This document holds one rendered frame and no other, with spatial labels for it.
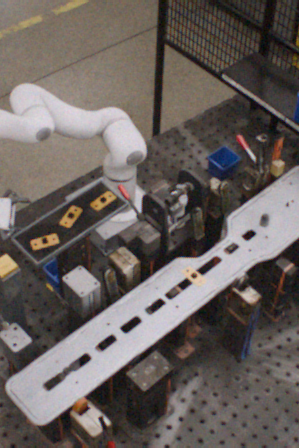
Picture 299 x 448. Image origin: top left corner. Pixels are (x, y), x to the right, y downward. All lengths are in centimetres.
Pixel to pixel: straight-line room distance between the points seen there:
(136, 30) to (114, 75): 49
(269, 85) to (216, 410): 133
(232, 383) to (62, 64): 275
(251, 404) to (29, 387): 77
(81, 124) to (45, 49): 251
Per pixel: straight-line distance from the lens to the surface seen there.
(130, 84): 469
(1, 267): 235
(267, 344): 276
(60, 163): 422
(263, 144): 268
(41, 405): 228
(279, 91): 315
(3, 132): 239
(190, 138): 336
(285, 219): 271
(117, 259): 244
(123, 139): 260
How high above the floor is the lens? 304
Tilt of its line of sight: 51 degrees down
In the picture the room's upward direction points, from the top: 3 degrees clockwise
